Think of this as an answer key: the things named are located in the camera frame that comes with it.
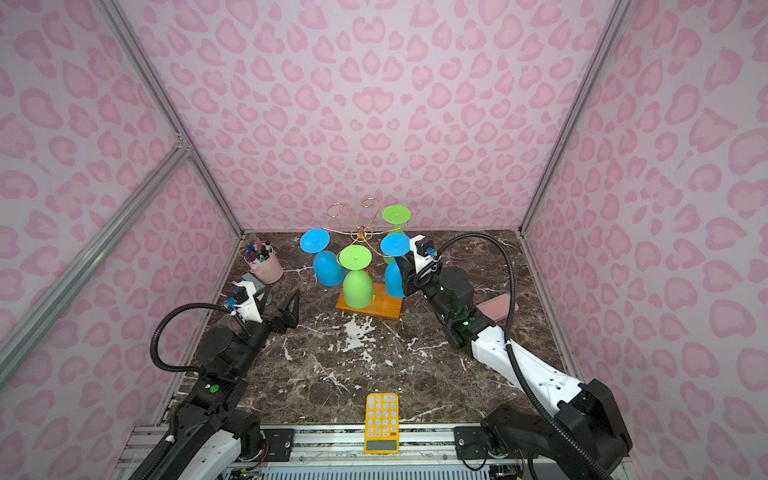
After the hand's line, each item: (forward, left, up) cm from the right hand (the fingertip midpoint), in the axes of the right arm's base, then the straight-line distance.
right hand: (401, 251), depth 72 cm
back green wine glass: (+11, +1, +1) cm, 11 cm away
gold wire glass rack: (+6, +10, 0) cm, 12 cm away
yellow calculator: (-32, +5, -30) cm, 44 cm away
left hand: (-8, +28, -4) cm, 29 cm away
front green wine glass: (-6, +11, -7) cm, 14 cm away
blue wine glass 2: (0, +2, +2) cm, 3 cm away
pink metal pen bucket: (+12, +45, -20) cm, 51 cm away
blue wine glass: (+1, +19, -9) cm, 21 cm away
